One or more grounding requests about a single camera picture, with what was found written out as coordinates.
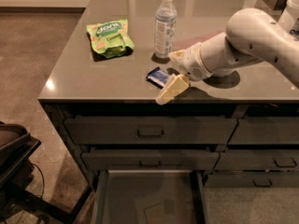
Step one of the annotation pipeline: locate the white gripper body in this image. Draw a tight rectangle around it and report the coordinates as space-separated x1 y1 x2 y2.
179 42 212 81

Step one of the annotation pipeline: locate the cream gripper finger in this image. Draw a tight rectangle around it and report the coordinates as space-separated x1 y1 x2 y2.
155 74 190 105
168 49 185 63

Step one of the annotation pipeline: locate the blue rxbar blueberry bar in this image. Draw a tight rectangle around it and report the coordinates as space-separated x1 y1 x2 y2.
146 67 169 88

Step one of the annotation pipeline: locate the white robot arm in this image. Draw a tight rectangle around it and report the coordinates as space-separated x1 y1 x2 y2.
156 8 299 105

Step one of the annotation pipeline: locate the middle left drawer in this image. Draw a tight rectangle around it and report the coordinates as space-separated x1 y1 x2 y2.
81 149 219 171

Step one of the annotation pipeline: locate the middle right drawer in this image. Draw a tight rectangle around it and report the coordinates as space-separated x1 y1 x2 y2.
215 150 299 171

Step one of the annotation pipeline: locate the bottom right drawer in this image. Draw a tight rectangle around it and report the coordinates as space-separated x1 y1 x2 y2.
205 173 299 188

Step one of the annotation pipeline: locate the top right drawer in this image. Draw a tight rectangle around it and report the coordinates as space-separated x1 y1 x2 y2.
229 117 299 145

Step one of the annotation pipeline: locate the top left drawer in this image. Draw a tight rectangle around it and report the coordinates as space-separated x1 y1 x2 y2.
64 117 237 145

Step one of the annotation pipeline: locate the open bottom left drawer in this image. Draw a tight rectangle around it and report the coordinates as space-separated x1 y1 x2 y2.
91 171 209 224

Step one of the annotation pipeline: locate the white bowl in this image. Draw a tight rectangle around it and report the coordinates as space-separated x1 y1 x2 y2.
212 68 235 77

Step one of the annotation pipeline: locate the clear plastic water bottle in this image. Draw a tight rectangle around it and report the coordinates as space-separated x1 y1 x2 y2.
154 0 178 59

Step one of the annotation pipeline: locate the green snack bag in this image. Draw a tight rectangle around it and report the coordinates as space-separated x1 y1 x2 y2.
86 19 135 59

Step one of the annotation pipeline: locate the white canister with label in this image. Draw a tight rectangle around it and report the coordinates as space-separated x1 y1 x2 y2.
278 0 299 39

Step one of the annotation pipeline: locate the black cable on floor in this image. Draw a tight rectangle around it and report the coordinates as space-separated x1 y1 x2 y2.
29 161 46 201

